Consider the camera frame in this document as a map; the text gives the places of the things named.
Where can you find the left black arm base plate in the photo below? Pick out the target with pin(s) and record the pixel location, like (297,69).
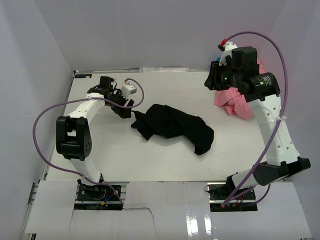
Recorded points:
(97,197)

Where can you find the black t shirt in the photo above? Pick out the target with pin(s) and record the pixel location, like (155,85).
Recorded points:
(169,122)

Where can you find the black label sticker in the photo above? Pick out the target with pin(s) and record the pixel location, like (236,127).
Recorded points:
(83,76)

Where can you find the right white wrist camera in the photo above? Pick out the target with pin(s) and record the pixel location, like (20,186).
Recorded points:
(226,48)

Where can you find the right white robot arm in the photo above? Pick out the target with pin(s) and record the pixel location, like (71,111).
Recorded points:
(262,93)

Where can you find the pink t shirt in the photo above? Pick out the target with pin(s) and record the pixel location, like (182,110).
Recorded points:
(233,103)

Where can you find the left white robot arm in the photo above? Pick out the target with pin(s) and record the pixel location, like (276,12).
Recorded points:
(73,137)

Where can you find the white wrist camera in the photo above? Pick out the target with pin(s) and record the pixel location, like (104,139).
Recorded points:
(226,48)
(128,89)

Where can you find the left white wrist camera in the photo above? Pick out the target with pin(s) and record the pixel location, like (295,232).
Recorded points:
(128,89)

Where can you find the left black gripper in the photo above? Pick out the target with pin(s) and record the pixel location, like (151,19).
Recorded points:
(123,113)

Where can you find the printed paper at back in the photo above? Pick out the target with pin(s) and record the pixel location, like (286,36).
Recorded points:
(163,69)

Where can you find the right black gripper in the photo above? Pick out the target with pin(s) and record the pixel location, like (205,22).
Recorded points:
(212,82)

